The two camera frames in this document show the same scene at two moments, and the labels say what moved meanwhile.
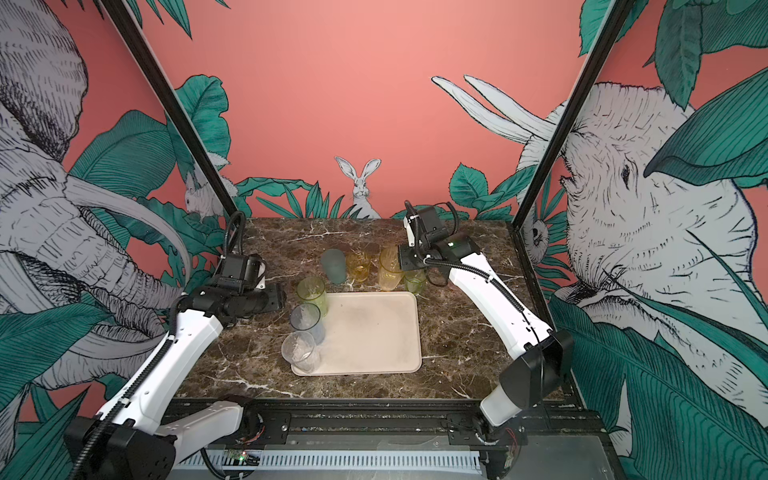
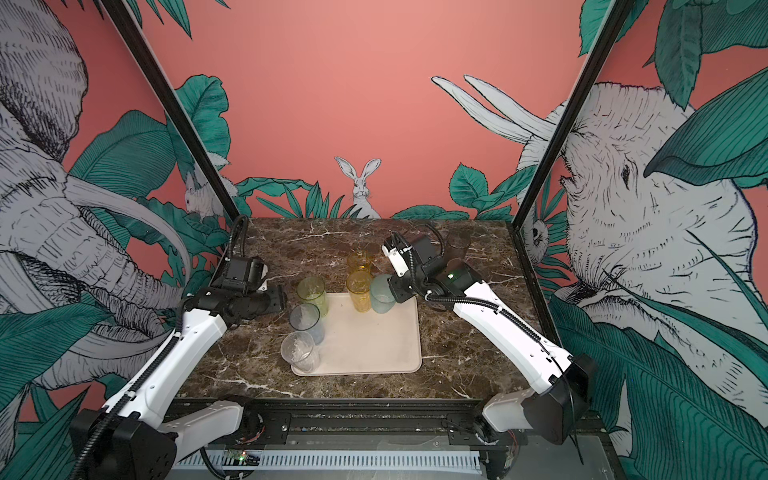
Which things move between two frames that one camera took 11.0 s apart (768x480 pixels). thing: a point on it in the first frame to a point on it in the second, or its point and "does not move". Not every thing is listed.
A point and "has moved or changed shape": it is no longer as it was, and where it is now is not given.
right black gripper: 406,263 to 397,284
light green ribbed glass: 313,290 does not move
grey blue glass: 307,317 does not move
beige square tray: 370,333 does not move
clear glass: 299,349 does not move
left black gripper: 275,297 does not move
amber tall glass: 390,273 has moved or changed shape
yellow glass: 360,266 does not move
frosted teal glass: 334,264 to 382,294
